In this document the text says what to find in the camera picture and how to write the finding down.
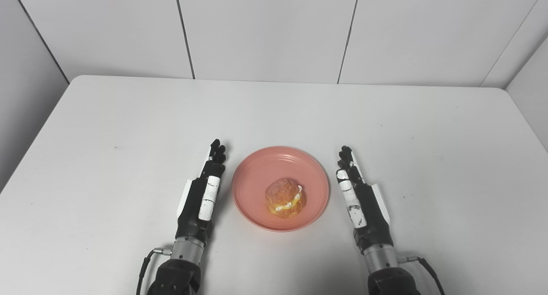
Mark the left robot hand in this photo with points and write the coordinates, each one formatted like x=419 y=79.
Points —
x=199 y=205

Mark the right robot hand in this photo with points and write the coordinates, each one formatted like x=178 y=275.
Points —
x=366 y=209

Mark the pink round plate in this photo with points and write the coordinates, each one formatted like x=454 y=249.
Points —
x=257 y=179

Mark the cream puff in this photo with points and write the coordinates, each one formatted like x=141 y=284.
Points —
x=285 y=197

